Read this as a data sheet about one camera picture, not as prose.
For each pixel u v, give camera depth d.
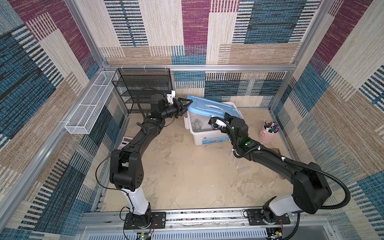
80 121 0.70
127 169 0.48
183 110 0.73
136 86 1.08
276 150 0.97
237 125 0.60
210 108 0.85
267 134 0.94
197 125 1.05
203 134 0.88
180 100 0.74
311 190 0.43
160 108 0.66
